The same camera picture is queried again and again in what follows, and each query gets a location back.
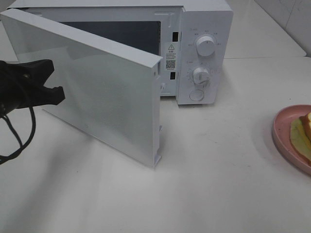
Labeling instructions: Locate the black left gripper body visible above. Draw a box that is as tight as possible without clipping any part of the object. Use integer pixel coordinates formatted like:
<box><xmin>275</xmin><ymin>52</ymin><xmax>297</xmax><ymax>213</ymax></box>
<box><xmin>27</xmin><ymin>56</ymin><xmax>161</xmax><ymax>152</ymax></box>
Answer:
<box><xmin>0</xmin><ymin>61</ymin><xmax>44</xmax><ymax>114</ymax></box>

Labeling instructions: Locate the white microwave oven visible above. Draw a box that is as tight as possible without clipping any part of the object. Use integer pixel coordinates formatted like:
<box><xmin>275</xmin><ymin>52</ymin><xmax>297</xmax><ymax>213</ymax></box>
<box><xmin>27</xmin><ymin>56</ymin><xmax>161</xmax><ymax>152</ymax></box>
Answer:
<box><xmin>1</xmin><ymin>0</ymin><xmax>233</xmax><ymax>105</ymax></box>

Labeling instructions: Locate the white microwave knob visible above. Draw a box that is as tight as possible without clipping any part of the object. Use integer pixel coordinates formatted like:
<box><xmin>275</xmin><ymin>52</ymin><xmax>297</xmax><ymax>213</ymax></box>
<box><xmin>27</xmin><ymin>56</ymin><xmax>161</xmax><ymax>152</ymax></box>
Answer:
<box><xmin>196</xmin><ymin>35</ymin><xmax>215</xmax><ymax>57</ymax></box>
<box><xmin>192</xmin><ymin>67</ymin><xmax>210</xmax><ymax>85</ymax></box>

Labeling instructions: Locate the white bread sandwich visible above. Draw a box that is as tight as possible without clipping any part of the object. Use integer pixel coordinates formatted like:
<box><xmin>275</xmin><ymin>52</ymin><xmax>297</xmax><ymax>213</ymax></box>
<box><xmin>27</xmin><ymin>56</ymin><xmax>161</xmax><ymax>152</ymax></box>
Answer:
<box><xmin>290</xmin><ymin>112</ymin><xmax>311</xmax><ymax>165</ymax></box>

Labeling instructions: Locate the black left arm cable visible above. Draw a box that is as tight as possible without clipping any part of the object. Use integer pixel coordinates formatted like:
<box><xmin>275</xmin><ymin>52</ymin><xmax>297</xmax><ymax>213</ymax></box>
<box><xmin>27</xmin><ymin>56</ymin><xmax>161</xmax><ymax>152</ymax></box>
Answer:
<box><xmin>0</xmin><ymin>104</ymin><xmax>36</xmax><ymax>164</ymax></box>

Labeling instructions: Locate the white warning sticker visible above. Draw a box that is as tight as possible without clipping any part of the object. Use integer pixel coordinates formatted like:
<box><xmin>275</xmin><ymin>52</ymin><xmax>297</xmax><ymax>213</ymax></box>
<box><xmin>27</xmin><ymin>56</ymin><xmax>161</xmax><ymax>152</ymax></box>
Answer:
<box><xmin>165</xmin><ymin>42</ymin><xmax>178</xmax><ymax>70</ymax></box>

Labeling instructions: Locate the white microwave door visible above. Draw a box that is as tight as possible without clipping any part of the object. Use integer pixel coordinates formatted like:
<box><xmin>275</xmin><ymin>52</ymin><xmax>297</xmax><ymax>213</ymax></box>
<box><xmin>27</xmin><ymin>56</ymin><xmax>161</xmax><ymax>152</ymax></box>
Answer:
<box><xmin>0</xmin><ymin>9</ymin><xmax>161</xmax><ymax>167</ymax></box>

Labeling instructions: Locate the round door release button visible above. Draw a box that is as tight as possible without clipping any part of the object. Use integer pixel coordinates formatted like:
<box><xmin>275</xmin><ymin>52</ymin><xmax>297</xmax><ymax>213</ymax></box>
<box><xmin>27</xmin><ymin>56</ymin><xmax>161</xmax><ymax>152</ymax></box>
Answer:
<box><xmin>189</xmin><ymin>90</ymin><xmax>204</xmax><ymax>101</ymax></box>

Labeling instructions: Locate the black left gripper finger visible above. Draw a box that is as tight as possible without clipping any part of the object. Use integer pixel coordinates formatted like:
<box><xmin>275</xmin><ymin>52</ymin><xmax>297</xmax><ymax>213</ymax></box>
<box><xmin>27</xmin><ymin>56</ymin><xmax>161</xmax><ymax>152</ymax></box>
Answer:
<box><xmin>34</xmin><ymin>86</ymin><xmax>66</xmax><ymax>106</ymax></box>
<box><xmin>21</xmin><ymin>59</ymin><xmax>54</xmax><ymax>84</ymax></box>

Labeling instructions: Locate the pink round plate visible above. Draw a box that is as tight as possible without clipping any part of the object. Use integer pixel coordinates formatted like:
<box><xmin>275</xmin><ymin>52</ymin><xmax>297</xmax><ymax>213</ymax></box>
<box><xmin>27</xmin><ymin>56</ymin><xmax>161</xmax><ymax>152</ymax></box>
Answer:
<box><xmin>272</xmin><ymin>104</ymin><xmax>311</xmax><ymax>175</ymax></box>

